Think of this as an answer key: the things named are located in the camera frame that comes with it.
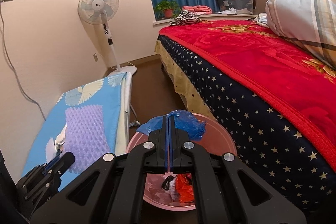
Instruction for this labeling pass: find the white paper bag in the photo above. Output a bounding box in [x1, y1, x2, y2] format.
[45, 124, 67, 162]

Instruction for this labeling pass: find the purple bubble wrap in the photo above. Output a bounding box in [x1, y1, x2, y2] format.
[63, 105, 110, 174]

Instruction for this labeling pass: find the orange plastic bag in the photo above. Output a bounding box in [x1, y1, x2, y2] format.
[175, 173, 195, 203]

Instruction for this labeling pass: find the blue plastic bag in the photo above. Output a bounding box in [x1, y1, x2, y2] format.
[137, 110, 206, 141]

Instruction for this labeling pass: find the white tissue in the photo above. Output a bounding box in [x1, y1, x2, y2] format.
[168, 177, 179, 201]

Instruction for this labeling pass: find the black floral cloth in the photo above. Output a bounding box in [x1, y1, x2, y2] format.
[161, 175, 174, 191]

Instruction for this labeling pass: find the pink trash bin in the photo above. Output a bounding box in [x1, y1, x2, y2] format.
[126, 113, 237, 211]

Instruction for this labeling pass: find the navy star bedsheet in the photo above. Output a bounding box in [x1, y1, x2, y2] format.
[155, 35, 335, 218]

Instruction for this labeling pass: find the red blanket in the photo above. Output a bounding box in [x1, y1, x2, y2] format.
[159, 20, 335, 170]

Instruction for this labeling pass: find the white standing fan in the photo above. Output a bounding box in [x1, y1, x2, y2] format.
[77, 0, 137, 76]

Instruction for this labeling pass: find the striped clothing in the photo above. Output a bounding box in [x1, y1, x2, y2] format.
[170, 10, 202, 26]

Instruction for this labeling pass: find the pink folded clothing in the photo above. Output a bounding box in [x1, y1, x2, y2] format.
[182, 5, 213, 15]

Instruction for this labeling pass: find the potted green plant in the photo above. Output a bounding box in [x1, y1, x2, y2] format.
[154, 0, 181, 19]

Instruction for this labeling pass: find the plaid pillow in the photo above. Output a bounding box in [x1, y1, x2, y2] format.
[265, 0, 335, 69]

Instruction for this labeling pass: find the clear storage box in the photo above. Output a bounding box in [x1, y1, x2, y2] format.
[217, 0, 254, 14]

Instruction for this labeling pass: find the grey wall cable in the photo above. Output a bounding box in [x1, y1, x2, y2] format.
[0, 0, 47, 121]

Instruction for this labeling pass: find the white wall socket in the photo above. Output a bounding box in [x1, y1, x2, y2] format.
[93, 53, 98, 62]

